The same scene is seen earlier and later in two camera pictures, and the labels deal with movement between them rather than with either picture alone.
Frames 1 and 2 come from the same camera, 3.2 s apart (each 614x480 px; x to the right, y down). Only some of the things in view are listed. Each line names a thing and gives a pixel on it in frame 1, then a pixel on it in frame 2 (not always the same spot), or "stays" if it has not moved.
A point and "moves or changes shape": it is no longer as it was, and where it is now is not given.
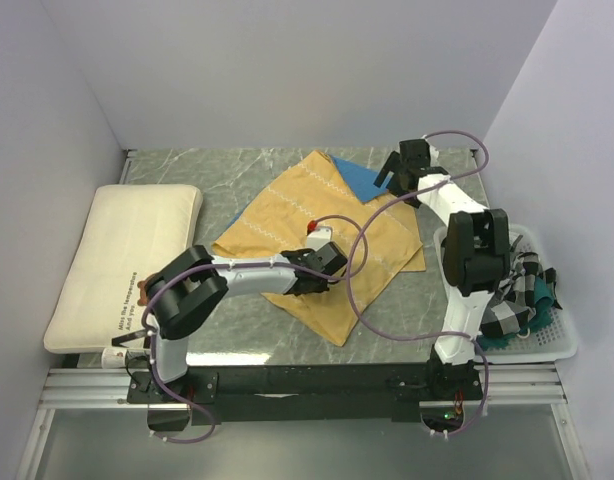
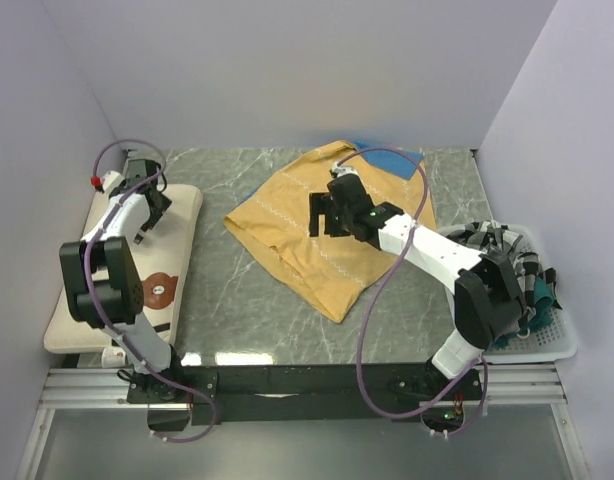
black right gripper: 388,167 → 319,202
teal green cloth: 544,303 stays
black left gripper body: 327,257 → 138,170
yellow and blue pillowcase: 324,190 moves or changes shape
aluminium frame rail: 513,385 stays
